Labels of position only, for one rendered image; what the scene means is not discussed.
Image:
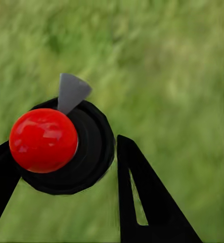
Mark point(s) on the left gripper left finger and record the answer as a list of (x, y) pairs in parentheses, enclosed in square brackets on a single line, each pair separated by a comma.
[(9, 175)]

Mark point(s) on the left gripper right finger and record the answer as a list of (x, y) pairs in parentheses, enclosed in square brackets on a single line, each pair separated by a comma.
[(167, 223)]

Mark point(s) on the pesticide atomizer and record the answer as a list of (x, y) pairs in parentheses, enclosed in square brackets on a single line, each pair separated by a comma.
[(64, 145)]

